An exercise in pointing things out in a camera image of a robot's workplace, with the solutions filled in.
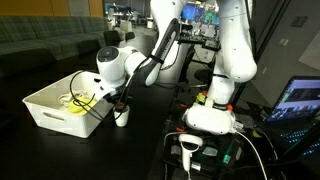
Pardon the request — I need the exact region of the white VR controller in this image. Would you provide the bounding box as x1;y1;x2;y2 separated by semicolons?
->
178;133;204;173

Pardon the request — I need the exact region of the white VR headset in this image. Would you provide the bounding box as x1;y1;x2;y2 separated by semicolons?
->
181;102;237;136

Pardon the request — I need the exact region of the dark upholstered chair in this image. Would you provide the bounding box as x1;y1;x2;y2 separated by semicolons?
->
102;29;123;47

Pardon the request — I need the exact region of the green plaid sofa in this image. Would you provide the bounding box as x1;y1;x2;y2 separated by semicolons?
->
0;14;111;69

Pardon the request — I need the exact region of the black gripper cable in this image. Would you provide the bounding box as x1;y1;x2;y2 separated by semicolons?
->
69;57;151;122

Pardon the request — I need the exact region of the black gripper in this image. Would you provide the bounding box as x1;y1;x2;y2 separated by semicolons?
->
108;93;132;112

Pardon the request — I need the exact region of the yellow cloth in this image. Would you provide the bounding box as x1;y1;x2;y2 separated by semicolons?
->
64;97;99;117

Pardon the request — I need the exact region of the white plastic basket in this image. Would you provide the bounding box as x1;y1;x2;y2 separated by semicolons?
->
22;69;117;139

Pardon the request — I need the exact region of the white mug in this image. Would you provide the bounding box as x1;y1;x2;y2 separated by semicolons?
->
113;105;131;128

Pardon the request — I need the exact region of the open black laptop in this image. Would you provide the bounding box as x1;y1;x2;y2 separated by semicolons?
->
262;75;320;158

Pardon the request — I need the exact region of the white headset cable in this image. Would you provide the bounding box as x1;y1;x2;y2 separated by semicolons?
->
233;129;270;180

